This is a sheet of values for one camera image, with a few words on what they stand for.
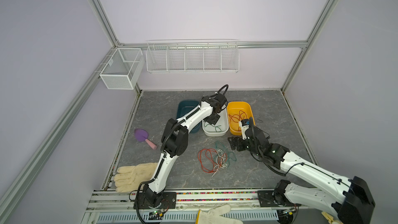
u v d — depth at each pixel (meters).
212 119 0.87
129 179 0.80
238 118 1.03
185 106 1.06
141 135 0.96
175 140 0.57
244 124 0.70
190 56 1.00
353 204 0.38
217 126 0.99
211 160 0.87
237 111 1.02
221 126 1.00
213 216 0.69
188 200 0.75
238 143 0.69
